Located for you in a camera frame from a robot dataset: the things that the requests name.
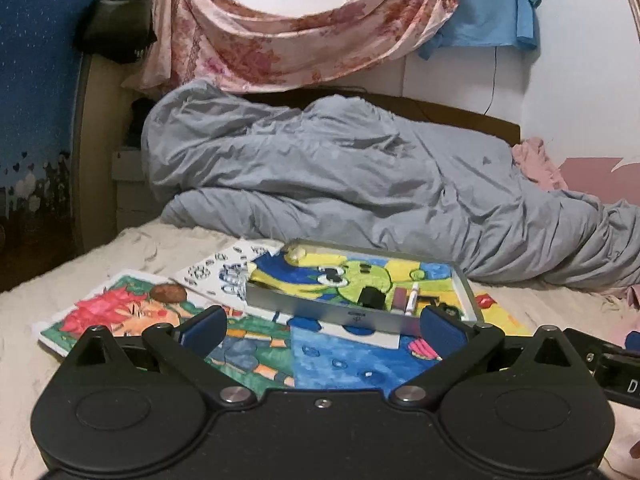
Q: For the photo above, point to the red-haired girl drawing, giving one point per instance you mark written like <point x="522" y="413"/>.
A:
<point x="100" y="310"/>

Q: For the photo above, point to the pink and white marker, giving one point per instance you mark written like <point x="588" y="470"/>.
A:
<point x="412" y="302"/>

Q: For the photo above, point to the black and white colouring sheet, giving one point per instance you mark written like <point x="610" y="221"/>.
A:
<point x="210" y="270"/>

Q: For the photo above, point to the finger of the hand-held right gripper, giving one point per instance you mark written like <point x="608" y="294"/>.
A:
<point x="585" y="347"/>

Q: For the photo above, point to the yellow and blue drawing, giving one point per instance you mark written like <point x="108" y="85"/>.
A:
<point x="340" y="360"/>

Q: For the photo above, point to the pink floral cloth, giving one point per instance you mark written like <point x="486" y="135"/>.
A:
<point x="250" y="50"/>

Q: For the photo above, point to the silver metal tin box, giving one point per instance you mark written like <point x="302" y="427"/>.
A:
<point x="320" y="312"/>

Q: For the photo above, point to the black hanging bag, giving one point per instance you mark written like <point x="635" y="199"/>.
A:
<point x="117" y="25"/>

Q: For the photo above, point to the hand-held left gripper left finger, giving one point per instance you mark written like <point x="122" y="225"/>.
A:
<point x="202" y="327"/>

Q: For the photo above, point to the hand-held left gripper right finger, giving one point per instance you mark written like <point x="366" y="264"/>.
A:
<point x="442" y="332"/>

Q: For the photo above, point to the pink crumpled cloth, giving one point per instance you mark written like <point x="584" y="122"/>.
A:
<point x="537" y="165"/>

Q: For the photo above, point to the black lipstick with gold band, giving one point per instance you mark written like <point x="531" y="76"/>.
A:
<point x="372" y="296"/>

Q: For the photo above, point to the grey duvet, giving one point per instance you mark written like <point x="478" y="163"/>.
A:
<point x="350" y="175"/>

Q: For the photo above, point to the blue printed curtain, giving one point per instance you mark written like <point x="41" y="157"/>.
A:
<point x="35" y="85"/>

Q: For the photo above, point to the blue hanging cloth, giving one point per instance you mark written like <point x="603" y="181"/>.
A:
<point x="480" y="10"/>

